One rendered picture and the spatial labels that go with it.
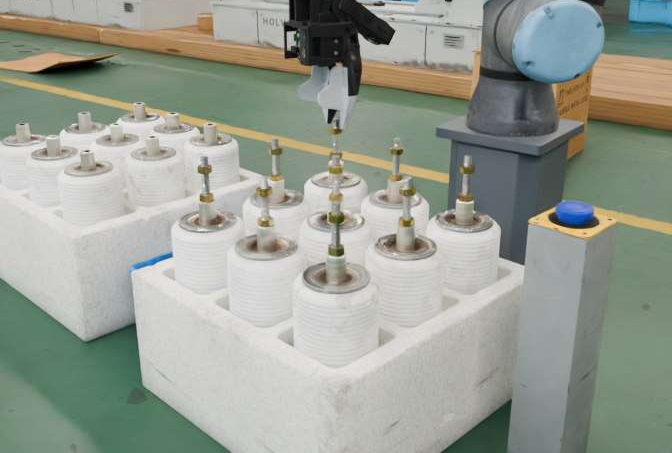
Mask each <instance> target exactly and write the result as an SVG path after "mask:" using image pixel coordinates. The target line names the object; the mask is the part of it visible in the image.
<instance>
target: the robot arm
mask: <svg viewBox="0 0 672 453"><path fill-rule="evenodd" d="M605 1H606V0H484V2H483V4H482V9H483V23H482V38H481V53H480V69H479V79H478V82H477V85H476V87H475V90H474V92H473V95H472V97H471V100H470V102H469V105H468V107H467V110H466V121H465V124H466V125H467V126H468V127H469V128H471V129H473V130H476V131H479V132H483V133H488V134H493V135H501V136H515V137H528V136H540V135H546V134H550V133H553V132H555V131H556V130H557V129H558V121H559V113H558V109H557V104H556V100H555V96H554V91H553V87H552V84H560V83H566V82H569V81H572V80H574V79H576V78H578V77H580V76H582V75H583V74H584V73H586V72H587V71H588V70H589V69H590V68H591V67H592V66H593V65H594V63H595V62H596V61H597V59H598V57H599V56H600V54H601V51H602V48H603V45H604V38H605V33H604V27H603V24H602V20H601V18H600V16H601V13H602V10H603V7H604V4H605ZM283 29H284V59H289V58H297V59H298V60H299V61H300V64H302V65H305V66H312V73H311V78H310V79H309V80H308V81H307V82H305V83H304V84H302V85H300V86H299V88H298V97H299V98H300V99H302V100H306V101H311V102H317V103H318V104H319V106H320V107H322V109H323V114H324V117H325V121H326V123H327V124H330V123H331V121H332V119H333V117H334V116H335V114H336V112H337V110H340V129H345V128H346V126H347V124H348V121H349V118H350V116H351V113H352V111H353V108H354V106H355V103H356V98H357V95H358V93H359V87H360V81H361V74H362V62H361V55H360V44H359V38H358V33H359V34H361V35H362V36H363V38H364V39H365V40H367V41H368V42H370V43H372V44H375V45H381V44H382V45H388V46H389V44H390V42H391V40H392V38H393V36H394V34H395V32H396V30H395V29H393V28H392V27H391V26H390V25H389V24H388V23H387V22H386V21H384V20H383V19H381V18H379V17H377V16H376V15H375V14H374V13H372V12H371V11H370V10H368V9H367V8H366V7H364V6H363V5H362V4H360V3H359V2H358V1H356V0H289V21H285V22H283ZM293 31H296V34H294V41H295V42H296V45H295V46H291V50H288V51H287V32H293ZM339 62H340V63H341V64H342V65H343V66H339V65H336V63H339Z"/></svg>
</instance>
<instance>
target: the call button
mask: <svg viewBox="0 0 672 453"><path fill-rule="evenodd" d="M555 213H556V214H557V215H558V219H559V220H560V221H562V222H564V223H568V224H574V225H582V224H586V223H588V222H589V219H591V218H593V216H594V208H593V207H592V206H590V205H589V204H586V203H583V202H578V201H563V202H560V203H558V204H557V205H556V208H555Z"/></svg>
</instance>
